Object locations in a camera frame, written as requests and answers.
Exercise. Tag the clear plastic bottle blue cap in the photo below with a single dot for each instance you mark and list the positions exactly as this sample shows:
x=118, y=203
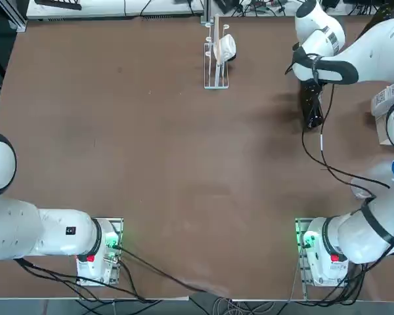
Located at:
x=374, y=174

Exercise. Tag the black finned power supply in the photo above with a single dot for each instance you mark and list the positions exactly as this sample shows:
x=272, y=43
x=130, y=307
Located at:
x=57, y=4

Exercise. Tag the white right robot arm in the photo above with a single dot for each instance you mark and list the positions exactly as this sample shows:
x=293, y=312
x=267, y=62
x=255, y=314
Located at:
x=374, y=55

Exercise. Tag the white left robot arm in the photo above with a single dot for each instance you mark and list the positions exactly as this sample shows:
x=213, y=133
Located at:
x=52, y=233

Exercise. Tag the dark green glass bottle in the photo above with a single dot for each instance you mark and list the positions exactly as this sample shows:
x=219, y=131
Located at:
x=312, y=111

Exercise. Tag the aluminium frame post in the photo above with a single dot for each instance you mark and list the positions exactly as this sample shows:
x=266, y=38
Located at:
x=206, y=10

